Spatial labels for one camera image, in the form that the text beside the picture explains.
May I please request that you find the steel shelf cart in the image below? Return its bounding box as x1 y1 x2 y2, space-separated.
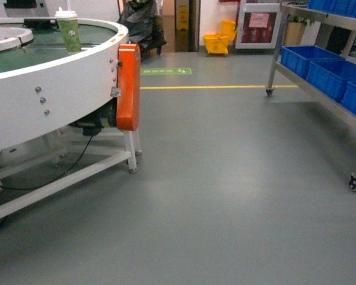
265 0 356 192

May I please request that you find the blue bin top shelf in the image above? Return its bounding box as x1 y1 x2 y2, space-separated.
307 0 356 18

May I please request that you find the orange motor cover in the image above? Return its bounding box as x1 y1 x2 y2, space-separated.
116 43 141 131

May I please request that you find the green floor sticker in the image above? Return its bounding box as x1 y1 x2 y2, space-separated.
141 68 192 75

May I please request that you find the black motor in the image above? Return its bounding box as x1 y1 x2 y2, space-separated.
69 99 117 137

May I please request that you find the yellow mop bucket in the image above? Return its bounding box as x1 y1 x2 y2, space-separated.
204 20 237 56

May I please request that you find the black garbage bag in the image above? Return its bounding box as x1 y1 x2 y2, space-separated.
118 1 167 52

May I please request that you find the yellow wet floor sign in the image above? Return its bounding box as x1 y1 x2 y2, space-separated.
176 4 189 30

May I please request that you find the white display cabinet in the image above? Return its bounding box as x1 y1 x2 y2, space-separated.
234 0 282 49

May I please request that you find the white round conveyor table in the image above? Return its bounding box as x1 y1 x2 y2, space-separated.
0 18 141 224

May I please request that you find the green paper cup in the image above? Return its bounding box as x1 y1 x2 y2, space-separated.
55 7 81 53

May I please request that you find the potted plant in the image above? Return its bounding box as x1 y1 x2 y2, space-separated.
282 14 314 46

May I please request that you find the black power cable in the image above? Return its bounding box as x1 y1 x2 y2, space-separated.
0 135 94 191

